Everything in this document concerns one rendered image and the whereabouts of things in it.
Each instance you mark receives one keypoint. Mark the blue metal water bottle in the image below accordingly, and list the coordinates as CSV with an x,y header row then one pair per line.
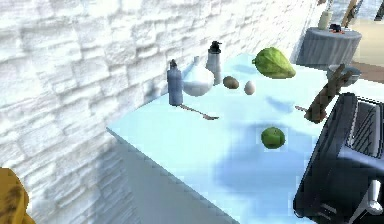
x,y
175,87

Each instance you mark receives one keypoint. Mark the grey spray bottle black cap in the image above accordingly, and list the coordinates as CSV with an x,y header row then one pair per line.
x,y
215,63

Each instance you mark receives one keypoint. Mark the silver fork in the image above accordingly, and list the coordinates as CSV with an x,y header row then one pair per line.
x,y
200,112

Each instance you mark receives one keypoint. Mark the white round glass vase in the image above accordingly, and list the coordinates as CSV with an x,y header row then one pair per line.
x,y
198,81

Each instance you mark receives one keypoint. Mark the brown kiwi fruit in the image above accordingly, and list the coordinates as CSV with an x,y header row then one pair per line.
x,y
230,82

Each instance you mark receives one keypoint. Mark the pale blue table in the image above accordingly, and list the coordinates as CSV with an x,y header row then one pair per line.
x,y
216,156

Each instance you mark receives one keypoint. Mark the white egg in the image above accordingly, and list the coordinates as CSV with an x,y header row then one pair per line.
x,y
249,88

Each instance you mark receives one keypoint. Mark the green apple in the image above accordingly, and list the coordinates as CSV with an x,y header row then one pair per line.
x,y
273,137

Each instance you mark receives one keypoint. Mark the green lettuce head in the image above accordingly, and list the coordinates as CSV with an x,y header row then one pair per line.
x,y
273,63

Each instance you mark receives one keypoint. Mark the brown wooden utensil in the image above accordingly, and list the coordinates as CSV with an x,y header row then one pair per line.
x,y
325,95

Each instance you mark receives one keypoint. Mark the grey round clothed table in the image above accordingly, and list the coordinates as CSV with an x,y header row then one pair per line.
x,y
328,46

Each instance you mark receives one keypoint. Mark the black toaster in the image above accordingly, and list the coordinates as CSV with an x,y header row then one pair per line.
x,y
343,163

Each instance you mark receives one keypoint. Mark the cream candle jar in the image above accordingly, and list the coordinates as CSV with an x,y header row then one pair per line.
x,y
324,20

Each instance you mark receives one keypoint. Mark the grey bowl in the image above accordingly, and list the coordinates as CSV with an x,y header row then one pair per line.
x,y
353,74

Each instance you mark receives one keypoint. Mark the black red small object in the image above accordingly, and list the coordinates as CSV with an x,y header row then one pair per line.
x,y
336,28

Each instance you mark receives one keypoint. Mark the yellow brown cushion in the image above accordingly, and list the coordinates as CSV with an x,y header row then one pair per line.
x,y
11,200

